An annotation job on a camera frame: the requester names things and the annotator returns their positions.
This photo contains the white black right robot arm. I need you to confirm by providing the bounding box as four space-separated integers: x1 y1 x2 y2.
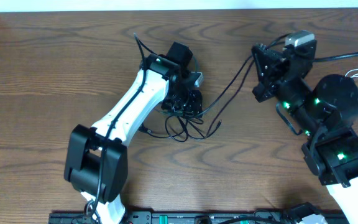
252 41 358 223

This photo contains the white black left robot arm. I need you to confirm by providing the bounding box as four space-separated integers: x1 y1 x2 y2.
63 42 203 223

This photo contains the black USB cable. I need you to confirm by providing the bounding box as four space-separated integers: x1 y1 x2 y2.
138 105 208 143

